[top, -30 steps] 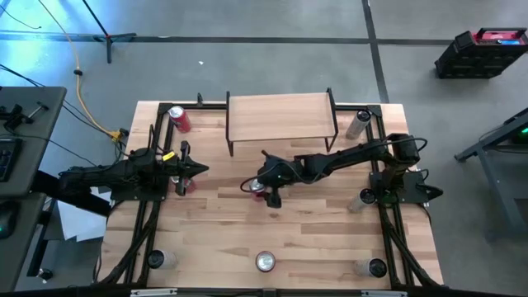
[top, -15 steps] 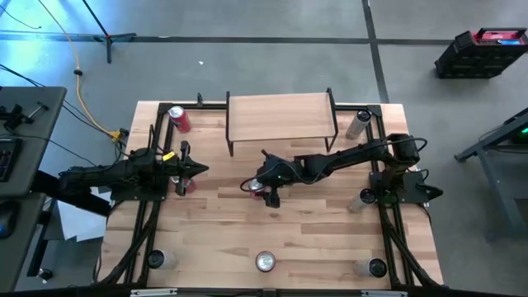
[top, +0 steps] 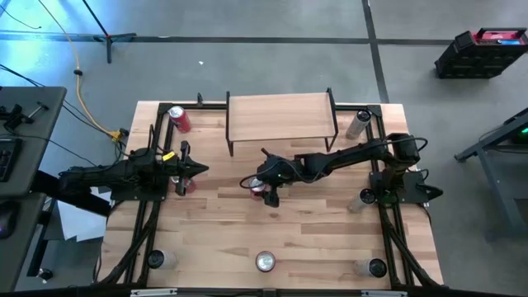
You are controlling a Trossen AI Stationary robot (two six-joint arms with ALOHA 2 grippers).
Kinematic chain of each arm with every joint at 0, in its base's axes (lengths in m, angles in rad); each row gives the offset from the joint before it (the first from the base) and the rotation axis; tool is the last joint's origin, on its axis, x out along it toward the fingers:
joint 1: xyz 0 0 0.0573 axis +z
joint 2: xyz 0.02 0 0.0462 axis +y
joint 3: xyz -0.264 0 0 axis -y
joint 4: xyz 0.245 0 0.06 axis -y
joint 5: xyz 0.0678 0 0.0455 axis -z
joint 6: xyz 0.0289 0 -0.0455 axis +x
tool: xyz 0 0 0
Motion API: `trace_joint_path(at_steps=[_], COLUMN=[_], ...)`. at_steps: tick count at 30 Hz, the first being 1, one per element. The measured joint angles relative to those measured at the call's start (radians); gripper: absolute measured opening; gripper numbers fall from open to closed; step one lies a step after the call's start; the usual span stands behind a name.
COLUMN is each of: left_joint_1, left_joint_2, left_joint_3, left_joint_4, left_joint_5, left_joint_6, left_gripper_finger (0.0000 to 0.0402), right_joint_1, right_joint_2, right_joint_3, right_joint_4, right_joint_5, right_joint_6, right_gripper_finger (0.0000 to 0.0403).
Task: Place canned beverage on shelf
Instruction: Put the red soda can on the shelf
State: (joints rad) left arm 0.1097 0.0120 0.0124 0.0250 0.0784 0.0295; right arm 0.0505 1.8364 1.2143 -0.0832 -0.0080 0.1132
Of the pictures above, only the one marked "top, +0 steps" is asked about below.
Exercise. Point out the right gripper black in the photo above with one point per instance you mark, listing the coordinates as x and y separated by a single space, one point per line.
276 172

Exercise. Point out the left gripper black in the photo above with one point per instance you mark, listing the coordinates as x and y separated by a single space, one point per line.
181 167

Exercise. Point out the red Fanta soda can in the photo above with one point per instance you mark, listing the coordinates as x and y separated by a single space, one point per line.
181 121
265 261
192 186
256 186

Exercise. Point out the silver Celsius slim can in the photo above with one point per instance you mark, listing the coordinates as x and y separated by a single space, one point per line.
367 268
359 203
165 260
356 128

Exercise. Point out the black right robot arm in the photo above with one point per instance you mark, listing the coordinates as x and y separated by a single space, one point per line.
350 154

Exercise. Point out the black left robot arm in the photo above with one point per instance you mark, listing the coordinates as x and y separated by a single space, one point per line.
103 175

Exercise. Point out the wooden shelf black metal legs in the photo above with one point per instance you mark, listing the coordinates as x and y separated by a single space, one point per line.
280 117

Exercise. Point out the yellow label tag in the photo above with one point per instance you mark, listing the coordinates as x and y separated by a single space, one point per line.
168 156

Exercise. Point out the small black clamp knob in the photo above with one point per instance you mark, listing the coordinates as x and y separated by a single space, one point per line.
199 99

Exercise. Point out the yellow and black plug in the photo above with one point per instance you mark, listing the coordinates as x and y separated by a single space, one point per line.
116 134

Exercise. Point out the black diagonal support beam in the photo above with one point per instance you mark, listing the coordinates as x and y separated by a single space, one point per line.
78 203

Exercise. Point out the white paper sheets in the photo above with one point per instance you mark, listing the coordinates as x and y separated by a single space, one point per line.
78 222

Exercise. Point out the black tripod stand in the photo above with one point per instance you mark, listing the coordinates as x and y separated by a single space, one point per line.
109 51

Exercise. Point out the grey desk with keyboard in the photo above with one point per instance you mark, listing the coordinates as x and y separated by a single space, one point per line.
37 156

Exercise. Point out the black caster wheel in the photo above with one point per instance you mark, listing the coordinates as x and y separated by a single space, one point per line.
45 274

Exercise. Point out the black clamp tool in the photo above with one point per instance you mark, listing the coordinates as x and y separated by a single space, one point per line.
16 115

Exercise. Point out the black keyboard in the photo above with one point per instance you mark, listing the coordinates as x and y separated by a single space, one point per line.
8 158

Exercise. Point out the black computer mouse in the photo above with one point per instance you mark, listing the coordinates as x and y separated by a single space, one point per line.
7 220

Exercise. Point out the grey desk with mouse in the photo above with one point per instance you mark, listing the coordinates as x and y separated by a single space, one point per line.
20 255

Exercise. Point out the grey metal side table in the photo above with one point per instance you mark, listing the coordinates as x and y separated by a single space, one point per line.
495 183

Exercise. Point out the black and red tool case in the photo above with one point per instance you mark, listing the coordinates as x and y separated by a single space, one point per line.
466 62

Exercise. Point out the device with green light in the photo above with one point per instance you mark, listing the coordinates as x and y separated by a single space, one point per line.
523 134

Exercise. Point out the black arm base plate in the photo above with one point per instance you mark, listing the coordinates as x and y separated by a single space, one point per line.
140 196
406 198

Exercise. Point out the black aluminium table frame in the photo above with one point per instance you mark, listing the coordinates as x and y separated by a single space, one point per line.
214 106

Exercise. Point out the silver metal bracket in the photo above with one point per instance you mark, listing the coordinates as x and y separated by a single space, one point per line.
383 293
152 292

